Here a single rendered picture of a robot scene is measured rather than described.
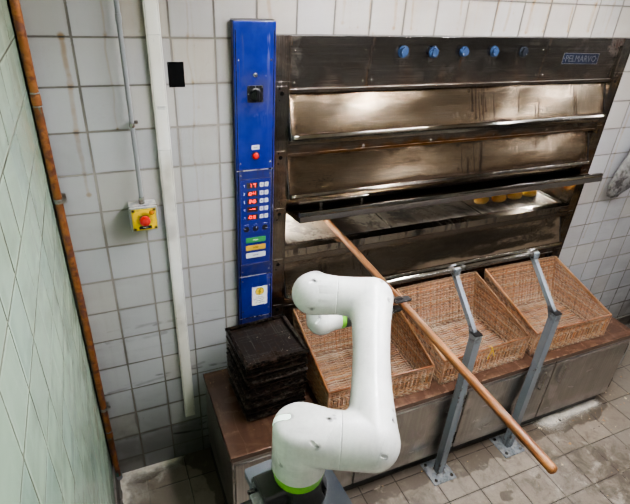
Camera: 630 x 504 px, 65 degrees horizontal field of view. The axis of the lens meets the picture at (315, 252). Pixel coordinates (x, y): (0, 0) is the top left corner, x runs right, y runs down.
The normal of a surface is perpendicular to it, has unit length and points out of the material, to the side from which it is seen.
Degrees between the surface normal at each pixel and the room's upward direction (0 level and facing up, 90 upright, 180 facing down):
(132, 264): 90
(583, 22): 90
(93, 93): 90
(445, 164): 70
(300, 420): 4
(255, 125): 90
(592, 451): 0
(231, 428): 0
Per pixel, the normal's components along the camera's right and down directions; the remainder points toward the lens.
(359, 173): 0.39, 0.16
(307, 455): -0.04, 0.46
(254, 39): 0.40, 0.47
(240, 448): 0.06, -0.87
